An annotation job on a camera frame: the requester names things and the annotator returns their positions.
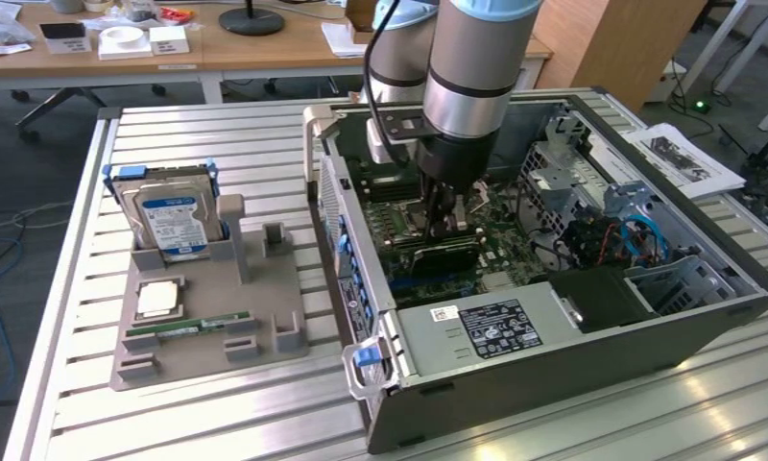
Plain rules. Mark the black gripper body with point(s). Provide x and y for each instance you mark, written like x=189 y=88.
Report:
x=454 y=158

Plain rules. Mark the black graphics card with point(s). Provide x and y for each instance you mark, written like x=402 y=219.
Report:
x=444 y=261

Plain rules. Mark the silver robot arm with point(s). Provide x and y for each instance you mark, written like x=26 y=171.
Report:
x=473 y=57

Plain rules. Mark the CPU socket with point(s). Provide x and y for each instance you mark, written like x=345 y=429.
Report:
x=414 y=216

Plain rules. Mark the metal socket cover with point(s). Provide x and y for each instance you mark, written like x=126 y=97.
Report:
x=482 y=192

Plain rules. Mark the black RAM slot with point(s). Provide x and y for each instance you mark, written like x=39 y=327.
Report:
x=390 y=181
x=393 y=193

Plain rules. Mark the green RAM stick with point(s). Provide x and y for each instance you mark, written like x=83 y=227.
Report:
x=185 y=326
x=404 y=249

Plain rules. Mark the green motherboard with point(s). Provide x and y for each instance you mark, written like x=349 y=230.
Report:
x=505 y=249

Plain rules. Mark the metal disk bay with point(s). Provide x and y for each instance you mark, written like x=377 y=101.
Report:
x=679 y=288
x=551 y=192

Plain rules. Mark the blue expansion slot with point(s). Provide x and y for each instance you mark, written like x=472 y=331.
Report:
x=401 y=281

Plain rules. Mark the silver chipset heatsink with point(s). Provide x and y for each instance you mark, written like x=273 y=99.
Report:
x=498 y=283

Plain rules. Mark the grey power supply unit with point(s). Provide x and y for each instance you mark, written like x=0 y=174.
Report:
x=434 y=346

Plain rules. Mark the white loose papers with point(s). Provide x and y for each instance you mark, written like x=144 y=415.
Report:
x=341 y=43

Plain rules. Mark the wooden cabinet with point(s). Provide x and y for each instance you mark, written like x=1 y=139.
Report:
x=615 y=48

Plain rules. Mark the brown cardboard box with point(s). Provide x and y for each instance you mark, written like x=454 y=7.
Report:
x=358 y=12

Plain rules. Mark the printed paper stack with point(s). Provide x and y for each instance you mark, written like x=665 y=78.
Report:
x=684 y=158

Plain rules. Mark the grey parts rack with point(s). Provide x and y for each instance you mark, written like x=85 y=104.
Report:
x=230 y=298

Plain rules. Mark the open black PC case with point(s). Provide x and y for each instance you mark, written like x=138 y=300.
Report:
x=551 y=384

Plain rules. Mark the hard disk with blue label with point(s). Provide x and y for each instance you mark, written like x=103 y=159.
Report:
x=172 y=221

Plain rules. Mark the black round lamp base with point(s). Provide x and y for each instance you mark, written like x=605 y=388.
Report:
x=252 y=24

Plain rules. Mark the silver CPU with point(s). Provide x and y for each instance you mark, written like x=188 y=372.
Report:
x=156 y=298

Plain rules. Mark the red small parts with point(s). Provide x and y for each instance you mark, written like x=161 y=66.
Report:
x=177 y=15

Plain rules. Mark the white flat box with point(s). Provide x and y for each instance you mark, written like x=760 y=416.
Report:
x=124 y=53

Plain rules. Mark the black chair base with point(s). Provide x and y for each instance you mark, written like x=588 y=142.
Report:
x=43 y=110

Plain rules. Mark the white box black top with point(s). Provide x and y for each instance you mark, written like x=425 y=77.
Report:
x=66 y=38

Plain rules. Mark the wooden desk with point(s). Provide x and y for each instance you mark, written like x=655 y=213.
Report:
x=50 y=65

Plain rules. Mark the clear plastic bag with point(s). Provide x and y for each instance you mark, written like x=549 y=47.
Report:
x=0 y=21

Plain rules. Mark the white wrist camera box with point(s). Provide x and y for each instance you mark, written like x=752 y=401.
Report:
x=378 y=144

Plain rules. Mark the white desk frame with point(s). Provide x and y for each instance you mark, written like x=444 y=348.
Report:
x=729 y=43

